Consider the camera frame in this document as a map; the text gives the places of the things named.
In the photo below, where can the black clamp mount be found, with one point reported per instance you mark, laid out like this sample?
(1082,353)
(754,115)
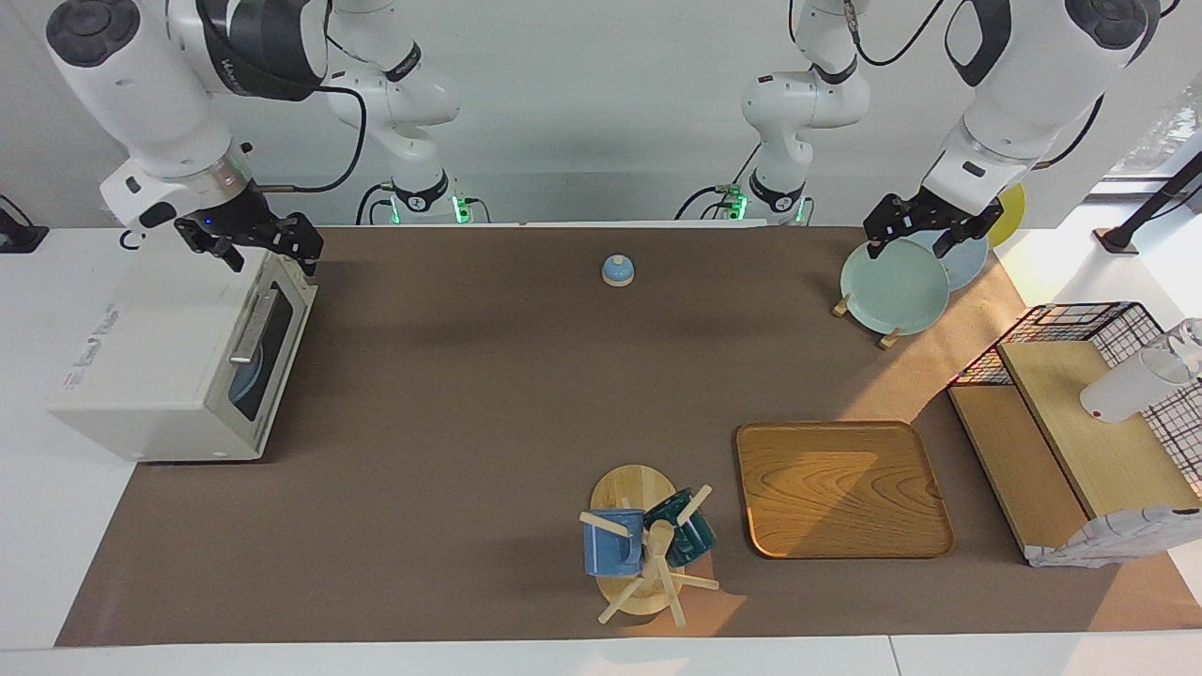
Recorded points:
(19,239)

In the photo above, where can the blue mug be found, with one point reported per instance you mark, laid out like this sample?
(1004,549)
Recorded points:
(610,554)

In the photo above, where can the light blue plate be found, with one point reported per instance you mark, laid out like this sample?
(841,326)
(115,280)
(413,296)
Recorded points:
(249,394)
(967,268)

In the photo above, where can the white cup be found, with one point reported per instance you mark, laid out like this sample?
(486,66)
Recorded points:
(1127,387)

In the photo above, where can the dark green mug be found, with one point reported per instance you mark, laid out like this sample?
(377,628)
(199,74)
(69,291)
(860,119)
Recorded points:
(695,540)

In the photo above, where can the wooden serving tray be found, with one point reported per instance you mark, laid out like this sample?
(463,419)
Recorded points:
(845,488)

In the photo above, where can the beige toaster oven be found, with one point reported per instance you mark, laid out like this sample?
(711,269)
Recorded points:
(141,357)

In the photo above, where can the clear glass cup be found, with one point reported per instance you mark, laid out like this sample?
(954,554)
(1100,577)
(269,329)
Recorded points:
(1188,340)

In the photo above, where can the wooden shelf unit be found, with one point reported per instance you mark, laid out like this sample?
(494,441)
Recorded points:
(1108,451)

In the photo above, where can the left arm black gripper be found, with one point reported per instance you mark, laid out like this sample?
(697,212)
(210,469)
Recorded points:
(925,214)

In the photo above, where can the black stand arm wooden base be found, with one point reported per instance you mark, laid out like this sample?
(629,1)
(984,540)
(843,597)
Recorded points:
(1150,205)

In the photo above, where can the wooden mug tree stand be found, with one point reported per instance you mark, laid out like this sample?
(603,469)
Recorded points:
(629,483)

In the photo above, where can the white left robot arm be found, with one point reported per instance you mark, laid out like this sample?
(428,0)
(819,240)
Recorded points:
(1024,94)

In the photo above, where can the yellow plate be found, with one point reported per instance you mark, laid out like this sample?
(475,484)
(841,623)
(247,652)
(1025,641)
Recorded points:
(1012,221)

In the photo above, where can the brown table mat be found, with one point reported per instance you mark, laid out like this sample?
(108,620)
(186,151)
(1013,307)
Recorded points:
(470,422)

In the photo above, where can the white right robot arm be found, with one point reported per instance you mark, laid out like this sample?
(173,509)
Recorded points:
(141,94)

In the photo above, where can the wooden dish rack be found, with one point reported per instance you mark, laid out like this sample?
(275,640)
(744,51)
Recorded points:
(889,340)

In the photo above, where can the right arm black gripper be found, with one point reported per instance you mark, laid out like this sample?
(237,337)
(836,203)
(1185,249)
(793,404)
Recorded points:
(254,225)

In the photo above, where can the white patterned cloth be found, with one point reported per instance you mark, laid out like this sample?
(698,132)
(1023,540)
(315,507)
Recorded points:
(1108,540)

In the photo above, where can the pale green plate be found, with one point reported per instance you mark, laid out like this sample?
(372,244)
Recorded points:
(892,286)

